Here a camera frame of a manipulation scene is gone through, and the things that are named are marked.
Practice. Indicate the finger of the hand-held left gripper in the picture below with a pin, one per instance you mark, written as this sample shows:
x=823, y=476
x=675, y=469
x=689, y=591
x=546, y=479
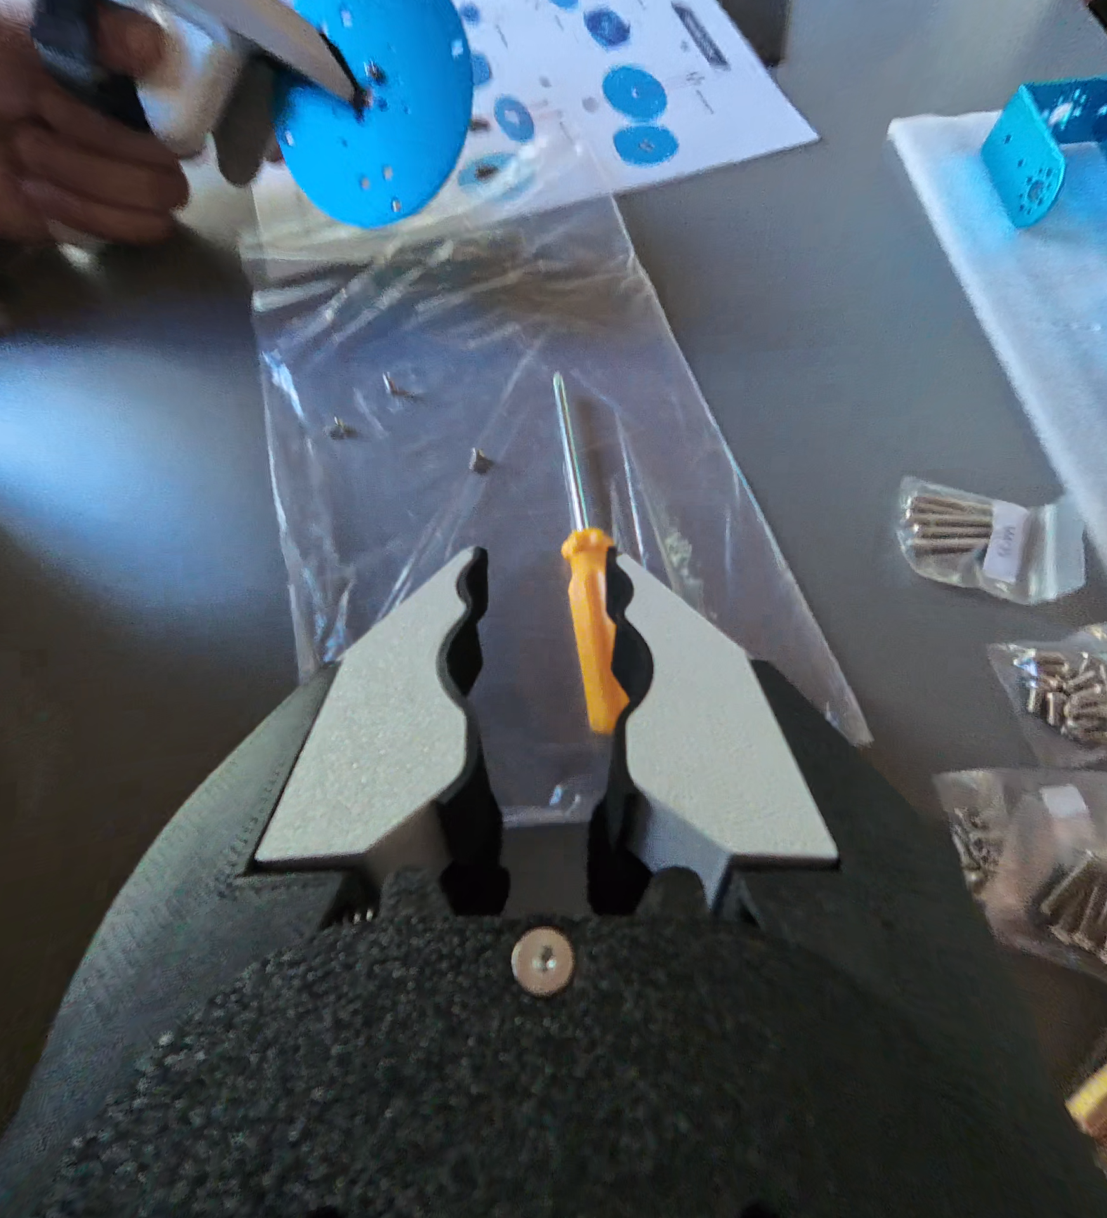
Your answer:
x=268, y=34

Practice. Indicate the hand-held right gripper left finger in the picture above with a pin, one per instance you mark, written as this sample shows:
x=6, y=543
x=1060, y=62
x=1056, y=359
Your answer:
x=373, y=762

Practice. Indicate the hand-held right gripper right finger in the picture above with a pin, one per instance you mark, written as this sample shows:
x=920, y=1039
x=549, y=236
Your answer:
x=725, y=762

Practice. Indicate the blue round metal disc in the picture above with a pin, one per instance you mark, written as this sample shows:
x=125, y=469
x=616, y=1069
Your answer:
x=392, y=152

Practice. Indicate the grey desk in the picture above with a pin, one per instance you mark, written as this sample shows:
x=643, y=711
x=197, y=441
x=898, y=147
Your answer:
x=801, y=333

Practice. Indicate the person's left hand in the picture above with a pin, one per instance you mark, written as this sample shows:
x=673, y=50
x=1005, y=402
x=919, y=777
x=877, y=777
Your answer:
x=30, y=162

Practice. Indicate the clear plastic bag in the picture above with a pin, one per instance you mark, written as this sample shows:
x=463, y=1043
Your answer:
x=467, y=314

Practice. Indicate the pile of small screw bags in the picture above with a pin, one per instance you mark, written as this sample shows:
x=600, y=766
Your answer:
x=1068, y=685

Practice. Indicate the assembly guide booklet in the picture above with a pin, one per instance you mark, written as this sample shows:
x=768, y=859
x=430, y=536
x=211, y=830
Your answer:
x=610, y=143

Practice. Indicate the white foam sheet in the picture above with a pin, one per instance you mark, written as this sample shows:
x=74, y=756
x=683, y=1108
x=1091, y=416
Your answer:
x=1039, y=314

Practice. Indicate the large blue U bracket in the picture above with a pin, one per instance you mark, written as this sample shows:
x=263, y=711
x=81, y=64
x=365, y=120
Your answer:
x=1039, y=152

